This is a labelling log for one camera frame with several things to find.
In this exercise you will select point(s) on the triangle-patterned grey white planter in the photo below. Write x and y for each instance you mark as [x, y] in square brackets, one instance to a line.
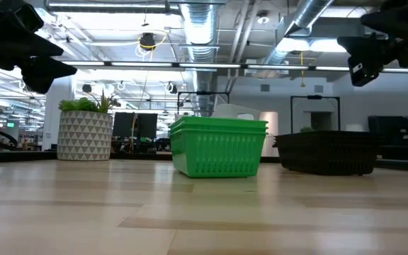
[83, 136]

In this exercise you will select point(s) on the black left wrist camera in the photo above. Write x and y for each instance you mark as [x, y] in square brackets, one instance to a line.
[28, 17]

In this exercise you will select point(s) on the black slotted plastic basket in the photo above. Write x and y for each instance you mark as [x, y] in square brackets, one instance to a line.
[328, 157]

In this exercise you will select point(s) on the black computer monitor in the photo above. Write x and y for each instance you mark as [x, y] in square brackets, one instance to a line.
[135, 124]

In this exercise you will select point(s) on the slanted silver ventilation duct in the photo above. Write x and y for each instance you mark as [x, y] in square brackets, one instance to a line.
[297, 21]

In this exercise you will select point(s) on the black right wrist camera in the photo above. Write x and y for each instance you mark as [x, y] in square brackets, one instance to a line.
[363, 60]

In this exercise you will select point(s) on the black equipment rack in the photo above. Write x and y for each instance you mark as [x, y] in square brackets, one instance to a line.
[395, 134]

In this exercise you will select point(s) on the black ceiling-hung camera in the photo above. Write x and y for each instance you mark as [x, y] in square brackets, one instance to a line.
[147, 40]

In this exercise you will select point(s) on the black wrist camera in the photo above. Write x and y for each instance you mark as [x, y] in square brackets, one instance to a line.
[363, 60]
[28, 17]

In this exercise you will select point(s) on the green potted plant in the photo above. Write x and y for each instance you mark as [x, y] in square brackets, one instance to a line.
[83, 104]

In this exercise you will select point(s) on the round silver ventilation duct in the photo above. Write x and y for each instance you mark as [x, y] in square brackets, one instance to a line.
[199, 32]

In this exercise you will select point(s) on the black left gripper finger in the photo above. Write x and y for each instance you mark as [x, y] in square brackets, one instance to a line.
[44, 74]
[30, 47]

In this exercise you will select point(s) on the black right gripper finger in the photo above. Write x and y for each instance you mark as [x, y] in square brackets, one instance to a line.
[406, 21]

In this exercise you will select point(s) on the long ceiling light bar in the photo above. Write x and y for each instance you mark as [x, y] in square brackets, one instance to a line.
[207, 65]

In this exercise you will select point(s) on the black metal frame stand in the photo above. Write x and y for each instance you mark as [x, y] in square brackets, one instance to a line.
[314, 97]
[204, 93]

